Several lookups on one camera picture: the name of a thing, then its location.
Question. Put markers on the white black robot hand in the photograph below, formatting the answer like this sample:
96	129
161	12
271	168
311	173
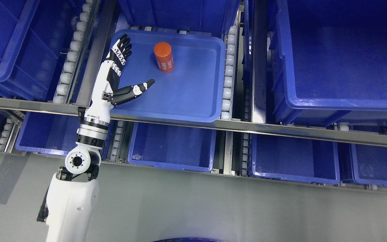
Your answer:
106	94

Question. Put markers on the orange cylindrical capacitor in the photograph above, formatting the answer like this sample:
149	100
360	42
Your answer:
164	56

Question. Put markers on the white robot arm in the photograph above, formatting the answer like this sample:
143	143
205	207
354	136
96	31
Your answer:
73	191

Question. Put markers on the blue bin lower left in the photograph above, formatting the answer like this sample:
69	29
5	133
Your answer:
48	134

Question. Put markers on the white roller track left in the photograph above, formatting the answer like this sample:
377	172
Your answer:
76	53

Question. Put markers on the white roller track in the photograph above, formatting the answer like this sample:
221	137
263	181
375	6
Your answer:
231	41
76	53

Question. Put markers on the blue shallow tray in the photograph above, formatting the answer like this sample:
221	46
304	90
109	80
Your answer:
192	91

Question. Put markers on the blue bin lower centre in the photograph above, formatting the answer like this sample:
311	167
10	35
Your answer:
172	147

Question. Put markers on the blue bin upper left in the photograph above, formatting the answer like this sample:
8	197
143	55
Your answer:
32	33

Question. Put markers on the white roller track centre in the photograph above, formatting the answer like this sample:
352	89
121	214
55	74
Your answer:
231	41

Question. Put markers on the blue bin top centre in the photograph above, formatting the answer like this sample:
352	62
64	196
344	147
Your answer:
207	16

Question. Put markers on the large blue bin right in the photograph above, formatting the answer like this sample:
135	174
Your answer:
329	60

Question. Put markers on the blue bin lower far right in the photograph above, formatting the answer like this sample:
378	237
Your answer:
364	164

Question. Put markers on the metal shelf front rail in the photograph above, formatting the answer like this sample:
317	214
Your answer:
350	137

